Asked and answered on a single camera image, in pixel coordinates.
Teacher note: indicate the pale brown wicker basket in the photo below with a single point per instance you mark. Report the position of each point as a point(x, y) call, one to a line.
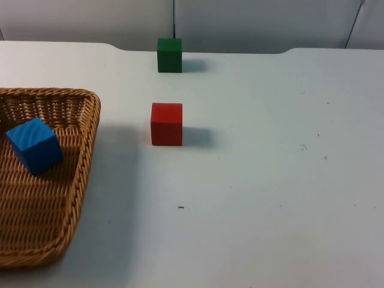
point(42, 204)

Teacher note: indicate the blue cube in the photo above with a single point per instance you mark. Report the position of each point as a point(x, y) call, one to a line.
point(34, 145)

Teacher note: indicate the red cube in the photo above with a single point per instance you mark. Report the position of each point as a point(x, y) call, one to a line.
point(166, 124)

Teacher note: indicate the green cube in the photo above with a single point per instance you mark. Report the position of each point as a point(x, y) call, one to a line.
point(169, 55)

